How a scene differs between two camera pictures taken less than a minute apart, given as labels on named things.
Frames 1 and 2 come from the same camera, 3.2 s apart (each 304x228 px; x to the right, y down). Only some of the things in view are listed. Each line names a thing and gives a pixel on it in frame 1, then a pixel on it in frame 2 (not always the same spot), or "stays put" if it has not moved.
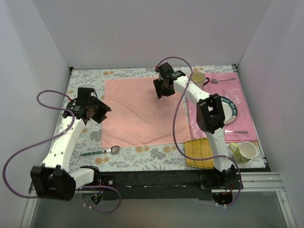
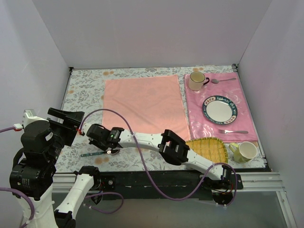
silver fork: x=226 y=131 stays put
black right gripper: x=162 y=88 → x=95 y=137
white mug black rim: x=198 y=78 stays put
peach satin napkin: x=137 y=117 stays put
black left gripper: x=100 y=110 → x=65 y=123
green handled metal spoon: x=113 y=150 stays put
